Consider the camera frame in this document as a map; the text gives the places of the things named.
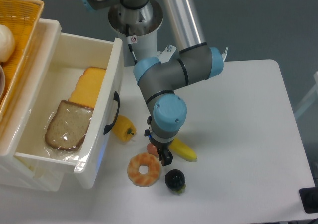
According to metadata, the white bracket behind table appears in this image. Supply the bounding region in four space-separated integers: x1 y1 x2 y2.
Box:
221 47 229 62

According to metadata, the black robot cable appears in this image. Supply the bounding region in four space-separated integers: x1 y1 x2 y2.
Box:
125 24 140 66

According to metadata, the white plastic drawer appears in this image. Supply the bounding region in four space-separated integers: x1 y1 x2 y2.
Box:
14 34 124 191

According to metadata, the glazed orange donut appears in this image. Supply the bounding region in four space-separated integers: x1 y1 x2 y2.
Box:
127 152 161 187

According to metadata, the yellow banana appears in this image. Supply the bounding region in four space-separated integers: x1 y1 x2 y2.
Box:
169 138 197 162

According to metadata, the white frame at right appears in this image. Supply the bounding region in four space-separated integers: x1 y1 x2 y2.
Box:
294 72 318 120

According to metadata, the dark purple eggplant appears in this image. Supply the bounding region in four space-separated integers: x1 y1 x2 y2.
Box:
164 169 186 194

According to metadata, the yellow bell pepper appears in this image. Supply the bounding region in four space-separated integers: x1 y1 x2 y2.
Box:
111 115 137 142

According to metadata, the yellow woven basket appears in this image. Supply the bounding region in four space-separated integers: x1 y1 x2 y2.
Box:
0 0 44 119

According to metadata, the black drawer handle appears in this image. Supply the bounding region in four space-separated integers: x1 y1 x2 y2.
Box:
103 91 120 135

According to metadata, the white drawer cabinet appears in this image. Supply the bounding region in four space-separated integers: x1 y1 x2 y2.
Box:
0 19 62 191

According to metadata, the white bun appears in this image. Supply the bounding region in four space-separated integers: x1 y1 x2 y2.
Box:
0 24 15 63

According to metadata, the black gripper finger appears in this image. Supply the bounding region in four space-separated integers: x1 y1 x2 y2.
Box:
159 147 173 166

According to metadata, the brown egg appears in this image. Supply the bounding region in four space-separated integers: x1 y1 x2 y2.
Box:
147 143 159 157

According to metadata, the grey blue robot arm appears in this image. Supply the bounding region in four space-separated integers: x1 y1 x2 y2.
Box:
82 0 226 166

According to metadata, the brown wrapped bread slice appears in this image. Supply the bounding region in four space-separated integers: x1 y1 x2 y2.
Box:
44 100 93 151

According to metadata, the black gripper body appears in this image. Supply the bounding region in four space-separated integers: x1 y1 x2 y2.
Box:
144 116 171 153

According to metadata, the yellow toast slice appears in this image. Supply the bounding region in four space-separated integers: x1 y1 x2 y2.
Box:
68 67 106 108

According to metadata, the black device at edge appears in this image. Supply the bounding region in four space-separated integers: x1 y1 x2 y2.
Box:
299 187 318 214

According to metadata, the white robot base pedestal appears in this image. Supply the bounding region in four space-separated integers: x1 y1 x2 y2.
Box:
108 0 176 66

